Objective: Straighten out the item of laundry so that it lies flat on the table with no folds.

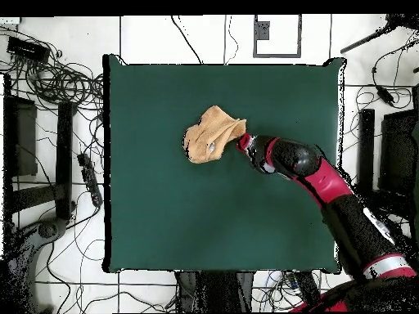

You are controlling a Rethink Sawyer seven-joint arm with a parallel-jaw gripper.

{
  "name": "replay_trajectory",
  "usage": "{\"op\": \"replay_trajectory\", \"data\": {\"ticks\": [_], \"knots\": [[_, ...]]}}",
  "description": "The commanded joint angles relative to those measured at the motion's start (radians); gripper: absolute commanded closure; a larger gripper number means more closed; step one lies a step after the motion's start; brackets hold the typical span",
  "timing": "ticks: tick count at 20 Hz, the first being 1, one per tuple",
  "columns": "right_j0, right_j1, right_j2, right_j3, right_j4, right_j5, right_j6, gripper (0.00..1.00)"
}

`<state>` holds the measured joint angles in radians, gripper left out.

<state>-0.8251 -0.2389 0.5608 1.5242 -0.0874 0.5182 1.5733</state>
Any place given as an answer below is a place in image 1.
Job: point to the black table leg bar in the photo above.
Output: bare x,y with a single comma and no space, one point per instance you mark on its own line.
366,150
64,157

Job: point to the grey rectangular frame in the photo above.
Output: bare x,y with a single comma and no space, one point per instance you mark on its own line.
262,31

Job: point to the grey tripod base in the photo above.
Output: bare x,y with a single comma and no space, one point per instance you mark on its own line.
47,230

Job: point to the dark green table cloth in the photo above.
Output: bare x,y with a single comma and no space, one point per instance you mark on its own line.
196,222

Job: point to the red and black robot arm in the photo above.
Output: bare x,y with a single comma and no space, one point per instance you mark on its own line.
327,183

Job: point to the black robot pedestal stand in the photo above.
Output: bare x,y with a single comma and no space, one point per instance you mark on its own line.
216,291

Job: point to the black rod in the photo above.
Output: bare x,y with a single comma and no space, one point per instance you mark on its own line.
366,41

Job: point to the black power adapter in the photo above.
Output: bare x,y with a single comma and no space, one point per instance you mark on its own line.
385,95

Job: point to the orange terry towel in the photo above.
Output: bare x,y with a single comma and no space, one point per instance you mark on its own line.
209,137

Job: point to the long black power strip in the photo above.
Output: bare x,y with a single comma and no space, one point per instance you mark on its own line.
90,180

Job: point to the black multi-socket box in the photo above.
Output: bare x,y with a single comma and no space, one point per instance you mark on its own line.
26,49

